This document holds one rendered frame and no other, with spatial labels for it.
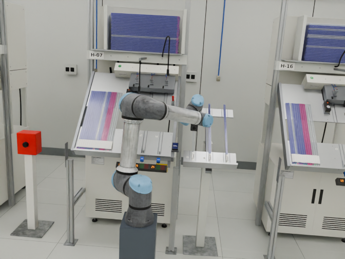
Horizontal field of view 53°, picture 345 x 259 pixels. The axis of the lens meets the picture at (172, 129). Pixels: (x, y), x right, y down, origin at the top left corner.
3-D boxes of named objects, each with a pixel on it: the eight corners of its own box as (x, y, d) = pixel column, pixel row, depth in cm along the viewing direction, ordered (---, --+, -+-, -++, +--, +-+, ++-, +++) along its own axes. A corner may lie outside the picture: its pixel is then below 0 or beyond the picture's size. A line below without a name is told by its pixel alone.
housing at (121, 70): (177, 86, 272) (178, 74, 260) (116, 81, 274) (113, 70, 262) (178, 78, 276) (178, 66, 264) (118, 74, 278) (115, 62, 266)
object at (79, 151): (170, 161, 235) (170, 156, 229) (75, 154, 239) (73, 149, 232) (170, 160, 236) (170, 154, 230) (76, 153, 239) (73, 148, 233)
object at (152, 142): (170, 158, 234) (170, 155, 231) (75, 151, 237) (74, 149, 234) (173, 134, 244) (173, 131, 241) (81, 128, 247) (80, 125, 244)
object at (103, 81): (175, 115, 255) (175, 111, 251) (87, 109, 259) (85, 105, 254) (178, 80, 273) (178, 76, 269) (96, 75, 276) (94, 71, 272)
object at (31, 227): (41, 238, 257) (37, 136, 239) (10, 235, 258) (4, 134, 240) (54, 222, 280) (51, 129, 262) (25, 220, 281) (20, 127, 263)
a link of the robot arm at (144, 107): (149, 96, 161) (216, 112, 193) (135, 93, 169) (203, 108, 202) (143, 120, 162) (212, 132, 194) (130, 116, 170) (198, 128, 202)
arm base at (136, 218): (153, 228, 172) (153, 209, 170) (122, 226, 172) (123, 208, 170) (154, 214, 187) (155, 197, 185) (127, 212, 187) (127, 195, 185)
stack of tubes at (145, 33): (177, 53, 259) (179, 16, 253) (110, 50, 262) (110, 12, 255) (178, 53, 271) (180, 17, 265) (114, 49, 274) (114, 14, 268)
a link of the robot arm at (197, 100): (188, 100, 202) (196, 90, 204) (187, 108, 212) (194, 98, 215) (198, 108, 200) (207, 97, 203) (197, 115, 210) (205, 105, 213)
